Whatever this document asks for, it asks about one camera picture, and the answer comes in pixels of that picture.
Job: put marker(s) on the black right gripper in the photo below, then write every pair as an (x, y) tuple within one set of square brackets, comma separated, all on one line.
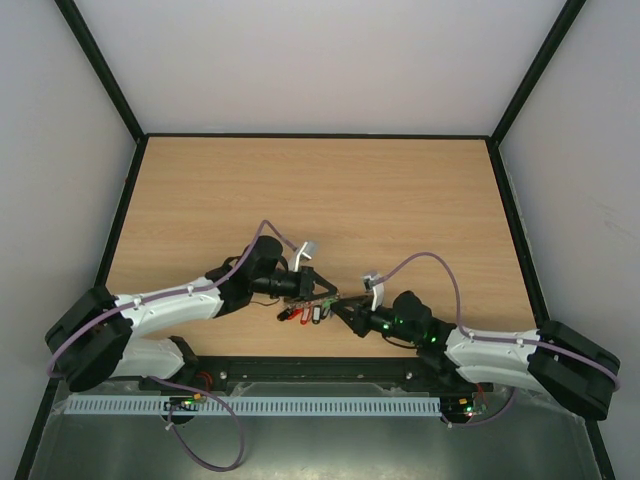
[(361, 317)]

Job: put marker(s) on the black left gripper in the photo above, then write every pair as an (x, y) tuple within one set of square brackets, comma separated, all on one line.
[(307, 279)]

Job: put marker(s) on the green key tag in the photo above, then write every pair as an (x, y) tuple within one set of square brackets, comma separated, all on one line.
[(326, 311)]

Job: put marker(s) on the metal keyring with red handle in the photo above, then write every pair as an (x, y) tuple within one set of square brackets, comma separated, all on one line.
[(306, 313)]

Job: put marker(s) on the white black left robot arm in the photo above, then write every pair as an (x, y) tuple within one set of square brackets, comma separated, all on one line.
[(104, 336)]

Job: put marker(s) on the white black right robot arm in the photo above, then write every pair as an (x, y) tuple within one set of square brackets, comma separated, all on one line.
[(555, 359)]

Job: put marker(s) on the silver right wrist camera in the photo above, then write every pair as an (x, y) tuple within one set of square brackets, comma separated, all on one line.
[(371, 280)]

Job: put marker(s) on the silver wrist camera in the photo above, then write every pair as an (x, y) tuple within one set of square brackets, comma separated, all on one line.
[(307, 251), (371, 280)]

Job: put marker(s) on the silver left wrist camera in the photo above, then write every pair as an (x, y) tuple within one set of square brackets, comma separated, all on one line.
[(307, 251)]

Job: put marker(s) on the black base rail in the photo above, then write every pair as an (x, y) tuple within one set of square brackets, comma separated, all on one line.
[(221, 373)]

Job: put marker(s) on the white slotted cable duct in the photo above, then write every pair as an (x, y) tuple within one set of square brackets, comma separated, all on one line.
[(254, 406)]

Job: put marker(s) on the black enclosure frame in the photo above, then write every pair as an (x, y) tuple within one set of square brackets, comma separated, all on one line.
[(560, 28)]

